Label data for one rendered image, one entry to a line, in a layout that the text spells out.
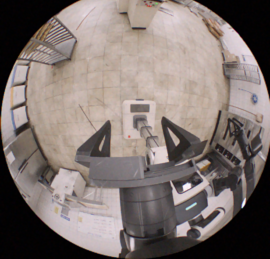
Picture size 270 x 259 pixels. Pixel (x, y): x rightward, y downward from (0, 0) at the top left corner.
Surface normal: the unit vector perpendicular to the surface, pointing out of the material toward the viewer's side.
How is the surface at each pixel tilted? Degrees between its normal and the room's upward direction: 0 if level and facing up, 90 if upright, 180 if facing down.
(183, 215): 90
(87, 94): 0
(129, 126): 0
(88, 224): 90
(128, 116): 0
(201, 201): 90
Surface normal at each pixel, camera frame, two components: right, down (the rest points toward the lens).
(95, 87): 0.15, 0.33
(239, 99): -0.99, 0.04
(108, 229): 0.01, -0.94
